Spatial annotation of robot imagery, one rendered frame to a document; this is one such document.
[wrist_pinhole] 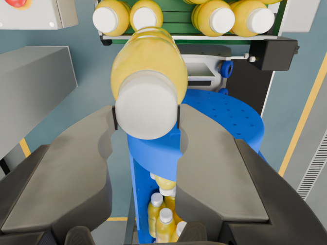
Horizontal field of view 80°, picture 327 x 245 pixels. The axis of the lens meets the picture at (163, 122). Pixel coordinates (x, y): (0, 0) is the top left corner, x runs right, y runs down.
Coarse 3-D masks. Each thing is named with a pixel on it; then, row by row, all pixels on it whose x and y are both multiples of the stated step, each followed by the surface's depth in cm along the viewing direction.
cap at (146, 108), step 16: (144, 80) 11; (160, 80) 12; (128, 96) 11; (144, 96) 11; (160, 96) 11; (128, 112) 12; (144, 112) 12; (160, 112) 12; (176, 112) 12; (128, 128) 12; (144, 128) 12; (160, 128) 12
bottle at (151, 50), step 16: (144, 32) 20; (160, 32) 21; (128, 48) 15; (144, 48) 14; (160, 48) 14; (176, 48) 17; (112, 64) 16; (128, 64) 14; (144, 64) 13; (160, 64) 13; (176, 64) 14; (112, 80) 15; (128, 80) 13; (176, 80) 14; (176, 96) 14
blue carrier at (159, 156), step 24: (192, 96) 49; (216, 96) 49; (216, 120) 39; (240, 120) 39; (144, 144) 33; (168, 144) 32; (144, 168) 59; (168, 168) 33; (144, 192) 63; (144, 216) 68; (144, 240) 58
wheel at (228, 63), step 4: (228, 60) 49; (224, 64) 49; (228, 64) 48; (232, 64) 50; (224, 68) 49; (228, 68) 49; (232, 68) 51; (220, 72) 50; (224, 72) 49; (228, 72) 50; (224, 76) 50; (228, 76) 51
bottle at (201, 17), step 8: (216, 0) 37; (200, 8) 40; (208, 8) 36; (216, 8) 35; (192, 16) 47; (200, 16) 38; (208, 16) 36; (192, 24) 50; (200, 24) 39; (208, 24) 37; (208, 32) 38; (216, 32) 37
